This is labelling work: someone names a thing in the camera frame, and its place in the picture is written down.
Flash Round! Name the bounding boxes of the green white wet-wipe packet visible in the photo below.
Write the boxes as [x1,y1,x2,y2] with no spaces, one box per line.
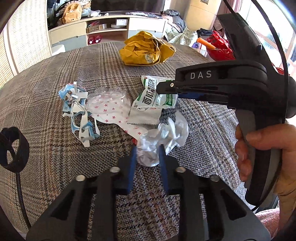
[128,75,178,125]

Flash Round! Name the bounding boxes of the yellow paper bag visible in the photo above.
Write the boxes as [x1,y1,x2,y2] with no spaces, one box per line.
[119,31,176,66]

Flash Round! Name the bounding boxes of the pink fuzzy clothing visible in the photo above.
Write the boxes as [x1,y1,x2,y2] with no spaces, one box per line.
[255,208,280,238]

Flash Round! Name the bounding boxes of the white wooden tv cabinet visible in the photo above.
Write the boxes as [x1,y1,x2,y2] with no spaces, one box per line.
[49,15,167,51]

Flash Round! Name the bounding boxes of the blue white torn packaging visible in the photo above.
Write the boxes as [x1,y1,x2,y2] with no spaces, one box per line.
[58,81,100,148]

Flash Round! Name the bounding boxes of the yellow plush backpack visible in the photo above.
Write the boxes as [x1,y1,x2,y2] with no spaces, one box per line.
[62,2,82,24]

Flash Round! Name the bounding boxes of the grey plaid tablecloth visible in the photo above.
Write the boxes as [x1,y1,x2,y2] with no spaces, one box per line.
[0,41,253,241]

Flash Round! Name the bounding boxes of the black flat television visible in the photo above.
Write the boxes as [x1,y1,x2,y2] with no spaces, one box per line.
[91,0,165,13]

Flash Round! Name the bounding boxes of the person's right hand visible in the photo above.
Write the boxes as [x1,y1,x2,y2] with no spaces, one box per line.
[234,122,296,195]

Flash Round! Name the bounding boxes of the star-patterned plastic wrapper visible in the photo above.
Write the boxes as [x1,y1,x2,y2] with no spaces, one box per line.
[86,88,148,140]

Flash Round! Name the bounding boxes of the black velcro strap loop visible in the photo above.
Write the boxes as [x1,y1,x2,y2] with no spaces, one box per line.
[0,126,30,173]

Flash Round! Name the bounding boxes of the orange handled tool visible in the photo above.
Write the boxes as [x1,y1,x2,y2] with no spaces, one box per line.
[197,38,217,50]

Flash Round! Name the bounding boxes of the beige standing air conditioner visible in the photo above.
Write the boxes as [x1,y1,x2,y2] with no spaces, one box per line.
[184,0,221,31]

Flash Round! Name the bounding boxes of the silver-white wrapper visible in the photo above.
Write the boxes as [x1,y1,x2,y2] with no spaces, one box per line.
[137,111,189,167]

